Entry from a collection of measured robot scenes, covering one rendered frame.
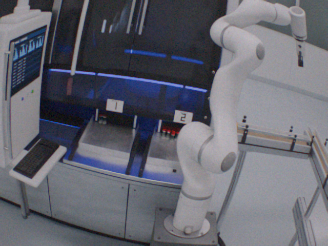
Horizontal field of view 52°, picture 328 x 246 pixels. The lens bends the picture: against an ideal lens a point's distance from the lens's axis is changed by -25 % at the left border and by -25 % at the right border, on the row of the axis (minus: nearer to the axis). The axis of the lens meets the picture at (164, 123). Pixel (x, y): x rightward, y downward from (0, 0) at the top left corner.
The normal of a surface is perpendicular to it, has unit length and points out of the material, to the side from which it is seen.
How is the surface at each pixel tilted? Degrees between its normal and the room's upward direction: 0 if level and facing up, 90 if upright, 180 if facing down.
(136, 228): 90
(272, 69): 90
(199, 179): 29
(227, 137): 61
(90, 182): 90
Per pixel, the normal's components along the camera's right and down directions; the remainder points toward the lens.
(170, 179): 0.15, -0.90
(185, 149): -0.76, 0.33
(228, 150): 0.57, -0.04
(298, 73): -0.08, 0.40
